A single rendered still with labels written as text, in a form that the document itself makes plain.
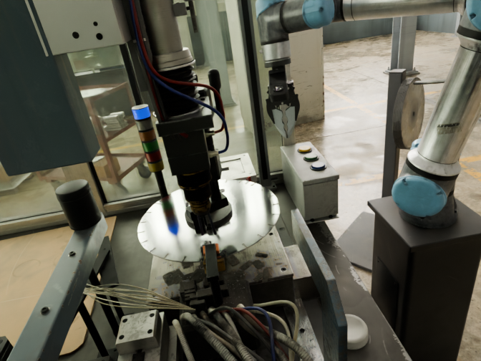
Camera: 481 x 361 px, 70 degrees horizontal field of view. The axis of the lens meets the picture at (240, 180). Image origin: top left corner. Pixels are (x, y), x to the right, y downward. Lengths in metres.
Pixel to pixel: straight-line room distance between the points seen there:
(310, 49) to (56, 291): 3.72
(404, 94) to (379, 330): 1.11
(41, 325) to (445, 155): 0.80
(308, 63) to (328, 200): 3.10
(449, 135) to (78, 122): 0.70
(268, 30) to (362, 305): 0.69
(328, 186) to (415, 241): 0.27
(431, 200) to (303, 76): 3.28
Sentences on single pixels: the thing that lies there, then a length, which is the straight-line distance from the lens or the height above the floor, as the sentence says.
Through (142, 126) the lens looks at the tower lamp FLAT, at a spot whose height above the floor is 1.11.
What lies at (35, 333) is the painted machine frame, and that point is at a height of 1.05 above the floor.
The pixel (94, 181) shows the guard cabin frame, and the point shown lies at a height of 0.89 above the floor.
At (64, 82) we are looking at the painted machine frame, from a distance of 0.47.
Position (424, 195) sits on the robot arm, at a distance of 0.89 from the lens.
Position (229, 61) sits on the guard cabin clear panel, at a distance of 1.16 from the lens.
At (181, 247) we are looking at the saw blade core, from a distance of 0.72.
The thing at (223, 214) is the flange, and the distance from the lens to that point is 0.77.
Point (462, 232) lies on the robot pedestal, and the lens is 1.10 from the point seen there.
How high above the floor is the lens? 1.37
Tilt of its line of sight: 27 degrees down
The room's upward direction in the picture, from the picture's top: 9 degrees counter-clockwise
